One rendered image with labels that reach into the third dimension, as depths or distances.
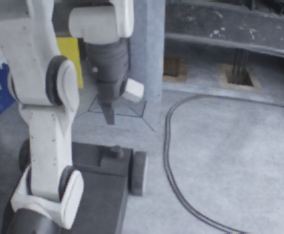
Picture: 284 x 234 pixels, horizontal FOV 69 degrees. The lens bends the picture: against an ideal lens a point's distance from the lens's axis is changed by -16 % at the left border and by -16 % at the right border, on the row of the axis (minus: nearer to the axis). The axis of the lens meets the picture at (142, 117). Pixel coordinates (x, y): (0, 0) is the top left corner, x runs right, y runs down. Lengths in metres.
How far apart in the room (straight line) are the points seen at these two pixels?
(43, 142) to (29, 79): 0.21
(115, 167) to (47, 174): 0.30
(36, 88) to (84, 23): 0.24
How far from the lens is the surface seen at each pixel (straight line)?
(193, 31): 1.53
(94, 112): 1.50
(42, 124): 0.72
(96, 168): 0.96
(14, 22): 0.55
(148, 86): 1.51
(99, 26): 0.46
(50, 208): 0.72
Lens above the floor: 0.93
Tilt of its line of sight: 39 degrees down
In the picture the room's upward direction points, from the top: straight up
